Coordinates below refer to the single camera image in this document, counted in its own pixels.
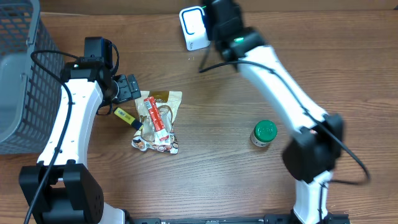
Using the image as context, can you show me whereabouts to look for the yellow highlighter marker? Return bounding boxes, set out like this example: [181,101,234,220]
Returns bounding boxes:
[114,107,143,130]

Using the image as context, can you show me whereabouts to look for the brown snack bag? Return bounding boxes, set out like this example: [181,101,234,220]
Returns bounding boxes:
[131,91,182,154]

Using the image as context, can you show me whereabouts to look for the red chocolate bar wrapper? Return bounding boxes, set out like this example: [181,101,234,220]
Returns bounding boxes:
[144,96,170,144]

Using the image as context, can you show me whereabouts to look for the green lid jar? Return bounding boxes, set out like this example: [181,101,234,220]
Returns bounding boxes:
[250,120,277,147]

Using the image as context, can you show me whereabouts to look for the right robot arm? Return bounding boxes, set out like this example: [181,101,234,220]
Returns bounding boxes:
[202,0,349,223]

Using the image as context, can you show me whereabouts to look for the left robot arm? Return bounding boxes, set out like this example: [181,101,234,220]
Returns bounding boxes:
[19,37,134,223]

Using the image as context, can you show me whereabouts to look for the white barcode scanner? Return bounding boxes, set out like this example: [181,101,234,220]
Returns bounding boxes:
[179,6,210,51]

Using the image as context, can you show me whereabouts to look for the grey plastic mesh basket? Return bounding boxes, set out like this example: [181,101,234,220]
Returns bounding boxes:
[1,0,64,154]

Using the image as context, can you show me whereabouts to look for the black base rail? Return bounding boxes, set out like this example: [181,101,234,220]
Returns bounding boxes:
[127,213,351,224]

